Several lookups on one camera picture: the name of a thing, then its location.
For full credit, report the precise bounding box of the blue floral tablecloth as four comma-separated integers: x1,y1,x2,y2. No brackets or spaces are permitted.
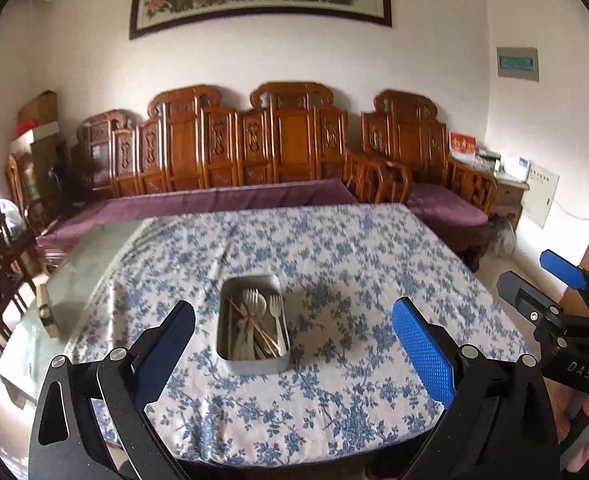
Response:
66,205,526,467

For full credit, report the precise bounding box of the red card on sofa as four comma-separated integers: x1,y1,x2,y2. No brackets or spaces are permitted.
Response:
449,132,477,160

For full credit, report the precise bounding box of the carved wooden sofa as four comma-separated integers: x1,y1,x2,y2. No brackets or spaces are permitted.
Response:
72,82,389,204

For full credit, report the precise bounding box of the grey metal utensil tray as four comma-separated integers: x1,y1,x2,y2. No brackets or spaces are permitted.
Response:
216,274,291,376

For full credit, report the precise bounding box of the white plastic spoon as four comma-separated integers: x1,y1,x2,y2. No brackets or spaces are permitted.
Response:
239,288,255,361

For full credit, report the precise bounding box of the carved wooden armchair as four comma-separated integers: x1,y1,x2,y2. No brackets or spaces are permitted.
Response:
361,90,497,271

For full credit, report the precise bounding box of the grey wall electrical panel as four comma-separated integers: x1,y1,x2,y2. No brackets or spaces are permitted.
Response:
496,47,540,82

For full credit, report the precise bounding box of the purple sofa cushion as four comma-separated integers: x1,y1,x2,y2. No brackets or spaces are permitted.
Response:
36,179,357,250

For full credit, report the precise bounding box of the wooden side table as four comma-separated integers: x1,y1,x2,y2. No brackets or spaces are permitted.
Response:
488,174,529,230

